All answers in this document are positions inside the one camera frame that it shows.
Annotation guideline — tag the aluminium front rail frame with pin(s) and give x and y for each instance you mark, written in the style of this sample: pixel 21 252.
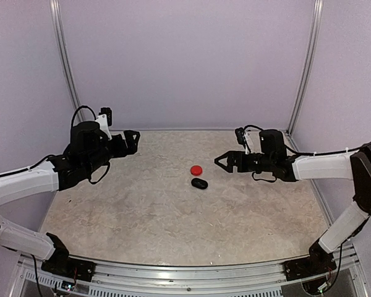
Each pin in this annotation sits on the aluminium front rail frame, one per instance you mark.
pixel 123 279

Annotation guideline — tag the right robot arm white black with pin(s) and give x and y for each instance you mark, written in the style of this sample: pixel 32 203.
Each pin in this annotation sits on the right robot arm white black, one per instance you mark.
pixel 291 166

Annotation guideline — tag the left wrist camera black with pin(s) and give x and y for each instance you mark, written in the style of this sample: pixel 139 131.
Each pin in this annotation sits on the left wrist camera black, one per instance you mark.
pixel 107 111

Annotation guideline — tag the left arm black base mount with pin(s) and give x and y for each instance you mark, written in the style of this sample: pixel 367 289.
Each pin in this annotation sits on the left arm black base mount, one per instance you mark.
pixel 62 264

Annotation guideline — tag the aluminium corner post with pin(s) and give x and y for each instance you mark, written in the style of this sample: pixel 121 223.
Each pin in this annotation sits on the aluminium corner post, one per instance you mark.
pixel 59 34
pixel 308 65

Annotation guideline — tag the right aluminium corner post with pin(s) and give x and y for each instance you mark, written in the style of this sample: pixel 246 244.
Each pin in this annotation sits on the right aluminium corner post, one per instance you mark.
pixel 308 65

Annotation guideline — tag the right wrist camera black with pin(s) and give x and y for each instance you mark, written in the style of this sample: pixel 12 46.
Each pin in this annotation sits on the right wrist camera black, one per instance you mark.
pixel 241 136

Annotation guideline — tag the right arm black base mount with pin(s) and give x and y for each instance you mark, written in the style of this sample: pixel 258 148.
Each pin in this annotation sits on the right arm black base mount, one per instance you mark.
pixel 317 262

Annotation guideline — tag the red earbud charging case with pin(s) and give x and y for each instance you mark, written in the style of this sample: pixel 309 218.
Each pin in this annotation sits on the red earbud charging case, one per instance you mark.
pixel 196 170

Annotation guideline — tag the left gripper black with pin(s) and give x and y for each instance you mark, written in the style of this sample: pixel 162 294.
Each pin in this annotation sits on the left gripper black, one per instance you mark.
pixel 132 148

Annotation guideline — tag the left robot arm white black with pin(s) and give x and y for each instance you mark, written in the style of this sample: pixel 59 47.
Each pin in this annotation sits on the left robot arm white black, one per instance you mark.
pixel 91 147

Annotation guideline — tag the black earbud charging case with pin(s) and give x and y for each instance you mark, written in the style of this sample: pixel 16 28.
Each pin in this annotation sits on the black earbud charging case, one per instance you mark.
pixel 199 183

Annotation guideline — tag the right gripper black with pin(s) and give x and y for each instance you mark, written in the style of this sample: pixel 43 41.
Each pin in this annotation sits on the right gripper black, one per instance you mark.
pixel 233 156

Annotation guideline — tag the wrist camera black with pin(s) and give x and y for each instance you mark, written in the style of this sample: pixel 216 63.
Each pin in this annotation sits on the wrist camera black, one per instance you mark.
pixel 107 111
pixel 241 136

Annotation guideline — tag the left aluminium corner post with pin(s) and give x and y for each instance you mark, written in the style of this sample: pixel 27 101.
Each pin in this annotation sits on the left aluminium corner post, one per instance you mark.
pixel 59 34

